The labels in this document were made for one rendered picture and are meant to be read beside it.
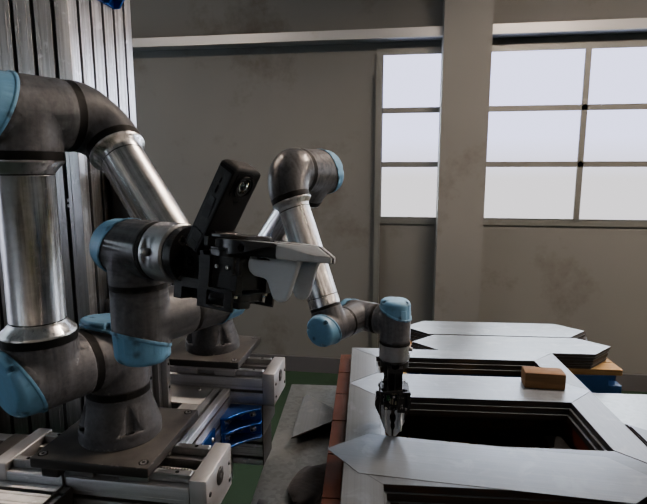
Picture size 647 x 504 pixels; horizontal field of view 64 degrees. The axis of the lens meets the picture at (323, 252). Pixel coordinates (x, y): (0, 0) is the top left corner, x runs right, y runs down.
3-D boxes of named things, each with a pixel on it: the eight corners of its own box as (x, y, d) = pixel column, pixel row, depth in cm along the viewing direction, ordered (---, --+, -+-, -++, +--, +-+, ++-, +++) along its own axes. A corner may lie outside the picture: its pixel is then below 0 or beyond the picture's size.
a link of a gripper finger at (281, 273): (329, 307, 52) (258, 295, 57) (334, 248, 51) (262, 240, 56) (311, 310, 49) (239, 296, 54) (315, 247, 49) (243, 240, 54)
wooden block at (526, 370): (559, 382, 166) (561, 367, 165) (565, 390, 160) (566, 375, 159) (520, 380, 168) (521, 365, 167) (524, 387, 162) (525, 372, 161)
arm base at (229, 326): (176, 354, 143) (175, 319, 141) (197, 336, 157) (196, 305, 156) (229, 357, 140) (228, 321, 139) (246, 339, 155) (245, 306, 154)
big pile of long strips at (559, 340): (579, 336, 235) (580, 324, 234) (622, 370, 196) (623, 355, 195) (402, 332, 242) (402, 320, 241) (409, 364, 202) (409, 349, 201)
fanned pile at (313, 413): (337, 396, 199) (337, 386, 199) (331, 451, 161) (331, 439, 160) (305, 395, 200) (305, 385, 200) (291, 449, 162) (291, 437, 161)
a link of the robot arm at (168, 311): (203, 350, 75) (200, 276, 73) (136, 375, 66) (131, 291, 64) (167, 340, 79) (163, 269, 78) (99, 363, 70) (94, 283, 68)
